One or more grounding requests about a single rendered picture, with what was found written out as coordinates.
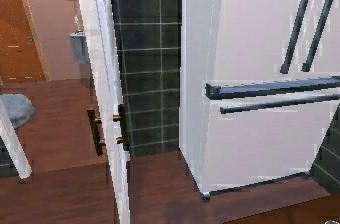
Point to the white fridge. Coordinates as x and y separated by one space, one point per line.
258 146

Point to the orange wooden room door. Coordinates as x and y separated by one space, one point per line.
11 40

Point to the white room door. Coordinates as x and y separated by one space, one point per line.
109 83

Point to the grey wall cabinet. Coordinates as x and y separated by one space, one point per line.
79 46

